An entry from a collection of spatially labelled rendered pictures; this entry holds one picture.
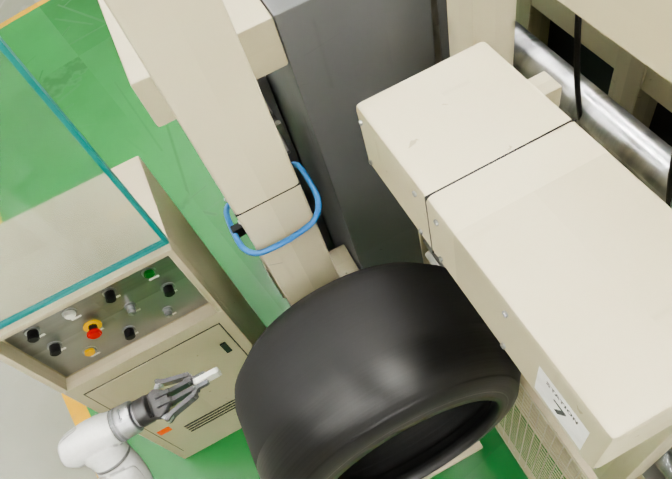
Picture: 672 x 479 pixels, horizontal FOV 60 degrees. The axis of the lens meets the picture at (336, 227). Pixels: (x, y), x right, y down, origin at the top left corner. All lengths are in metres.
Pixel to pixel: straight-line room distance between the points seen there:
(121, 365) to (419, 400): 1.16
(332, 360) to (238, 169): 0.37
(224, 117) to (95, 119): 3.46
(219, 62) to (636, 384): 0.65
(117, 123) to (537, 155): 3.57
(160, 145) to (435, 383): 3.05
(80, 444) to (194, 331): 0.49
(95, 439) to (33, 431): 1.58
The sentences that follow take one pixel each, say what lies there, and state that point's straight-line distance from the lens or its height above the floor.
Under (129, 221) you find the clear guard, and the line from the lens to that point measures 1.52.
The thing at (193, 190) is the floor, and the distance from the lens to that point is 3.49.
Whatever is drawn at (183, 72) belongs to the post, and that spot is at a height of 1.97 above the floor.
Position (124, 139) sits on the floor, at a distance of 4.05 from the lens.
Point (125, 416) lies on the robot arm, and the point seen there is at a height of 1.10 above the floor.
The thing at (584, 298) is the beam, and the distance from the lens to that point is 0.75.
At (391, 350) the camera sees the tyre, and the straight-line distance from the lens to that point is 1.04.
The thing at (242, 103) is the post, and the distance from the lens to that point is 0.89.
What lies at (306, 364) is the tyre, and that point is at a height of 1.47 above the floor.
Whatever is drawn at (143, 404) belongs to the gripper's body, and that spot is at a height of 1.10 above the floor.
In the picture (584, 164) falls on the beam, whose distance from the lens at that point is 0.86.
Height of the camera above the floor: 2.44
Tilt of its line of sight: 54 degrees down
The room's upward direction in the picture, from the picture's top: 21 degrees counter-clockwise
